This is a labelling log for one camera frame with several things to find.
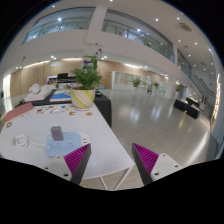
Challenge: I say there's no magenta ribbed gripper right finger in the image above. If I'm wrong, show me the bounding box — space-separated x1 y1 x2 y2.
132 143 159 185

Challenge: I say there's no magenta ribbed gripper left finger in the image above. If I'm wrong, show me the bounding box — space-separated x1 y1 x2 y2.
64 144 91 185

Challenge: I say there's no dark purple charger plug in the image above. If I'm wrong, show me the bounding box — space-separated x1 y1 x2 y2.
51 126 63 141

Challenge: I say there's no white blue power strip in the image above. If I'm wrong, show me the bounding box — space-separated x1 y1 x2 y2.
45 132 91 157

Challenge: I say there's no white table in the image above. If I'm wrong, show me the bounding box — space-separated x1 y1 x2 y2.
0 103 134 184

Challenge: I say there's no striped ceramic plant pot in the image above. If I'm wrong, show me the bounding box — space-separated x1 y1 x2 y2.
71 89 96 110

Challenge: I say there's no blue board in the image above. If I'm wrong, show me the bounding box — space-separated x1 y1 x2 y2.
50 93 71 102

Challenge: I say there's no black bench sofa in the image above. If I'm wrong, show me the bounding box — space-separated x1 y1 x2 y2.
174 99 200 119

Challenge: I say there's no distant potted plant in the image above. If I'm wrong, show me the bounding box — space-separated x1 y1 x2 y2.
131 78 141 87

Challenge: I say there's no red brown book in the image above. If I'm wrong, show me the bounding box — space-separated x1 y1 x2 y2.
5 102 34 122

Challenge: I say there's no white sculpted model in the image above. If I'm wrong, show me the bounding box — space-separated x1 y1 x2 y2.
24 83 53 102

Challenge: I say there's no green leafy plant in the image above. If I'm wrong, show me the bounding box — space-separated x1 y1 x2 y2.
72 60 102 90

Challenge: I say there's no white coiled power cable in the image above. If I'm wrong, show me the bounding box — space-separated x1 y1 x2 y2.
11 134 47 150

